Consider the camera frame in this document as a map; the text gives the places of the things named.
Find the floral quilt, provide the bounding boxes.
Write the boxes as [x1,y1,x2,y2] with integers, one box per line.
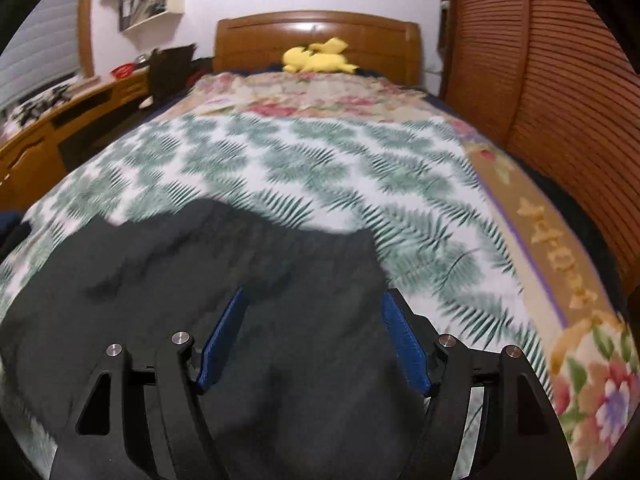
[160,72,639,479]

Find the wooden headboard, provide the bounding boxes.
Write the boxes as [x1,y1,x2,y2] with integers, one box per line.
[213,10,422,87]

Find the palm leaf print bedsheet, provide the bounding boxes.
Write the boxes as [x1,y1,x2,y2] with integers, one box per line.
[0,109,557,480]

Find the red basket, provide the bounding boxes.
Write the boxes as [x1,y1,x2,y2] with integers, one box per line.
[110,63,134,80]

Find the navy blue folded clothes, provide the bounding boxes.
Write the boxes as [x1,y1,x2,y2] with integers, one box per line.
[0,211,32,259]

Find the wooden desk cabinet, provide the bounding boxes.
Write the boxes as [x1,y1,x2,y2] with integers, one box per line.
[1,68,149,211]

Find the wooden louvered wardrobe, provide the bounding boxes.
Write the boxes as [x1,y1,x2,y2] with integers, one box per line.
[442,0,639,292]

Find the yellow plush toy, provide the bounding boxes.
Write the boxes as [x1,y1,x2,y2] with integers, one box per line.
[281,37,359,74]

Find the dark wooden chair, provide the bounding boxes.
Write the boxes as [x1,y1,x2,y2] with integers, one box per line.
[139,44,196,110]

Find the grey window blind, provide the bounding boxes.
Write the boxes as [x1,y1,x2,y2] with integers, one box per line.
[1,0,79,108]

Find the black jacket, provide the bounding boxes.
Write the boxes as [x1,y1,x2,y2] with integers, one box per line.
[1,200,424,479]

